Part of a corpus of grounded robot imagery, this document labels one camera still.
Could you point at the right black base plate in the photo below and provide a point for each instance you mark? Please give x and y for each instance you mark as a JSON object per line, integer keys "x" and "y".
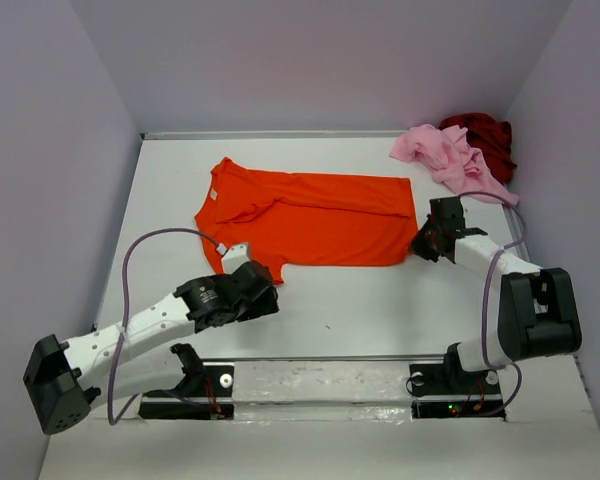
{"x": 437, "y": 394}

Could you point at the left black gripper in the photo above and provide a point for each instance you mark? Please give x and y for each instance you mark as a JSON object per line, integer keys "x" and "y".
{"x": 262, "y": 292}

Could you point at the dark red t shirt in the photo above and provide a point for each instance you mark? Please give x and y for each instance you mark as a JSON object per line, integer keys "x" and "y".
{"x": 493, "y": 137}

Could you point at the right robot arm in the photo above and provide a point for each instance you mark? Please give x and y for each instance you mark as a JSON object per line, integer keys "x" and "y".
{"x": 527, "y": 311}

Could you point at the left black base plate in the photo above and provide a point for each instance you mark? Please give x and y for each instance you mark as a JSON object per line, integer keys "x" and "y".
{"x": 210, "y": 399}

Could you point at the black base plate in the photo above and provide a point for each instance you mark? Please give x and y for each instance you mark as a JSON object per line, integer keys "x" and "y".
{"x": 210, "y": 399}
{"x": 437, "y": 394}

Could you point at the orange t shirt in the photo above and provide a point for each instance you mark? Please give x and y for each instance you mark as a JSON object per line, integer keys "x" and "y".
{"x": 310, "y": 219}

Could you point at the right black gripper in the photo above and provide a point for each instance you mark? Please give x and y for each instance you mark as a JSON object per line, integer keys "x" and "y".
{"x": 427, "y": 241}

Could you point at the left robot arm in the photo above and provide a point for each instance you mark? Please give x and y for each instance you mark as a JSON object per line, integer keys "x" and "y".
{"x": 66, "y": 380}

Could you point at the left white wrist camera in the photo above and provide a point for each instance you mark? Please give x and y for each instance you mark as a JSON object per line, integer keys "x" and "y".
{"x": 233, "y": 257}

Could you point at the pink t shirt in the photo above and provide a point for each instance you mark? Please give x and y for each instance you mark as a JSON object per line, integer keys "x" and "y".
{"x": 451, "y": 161}

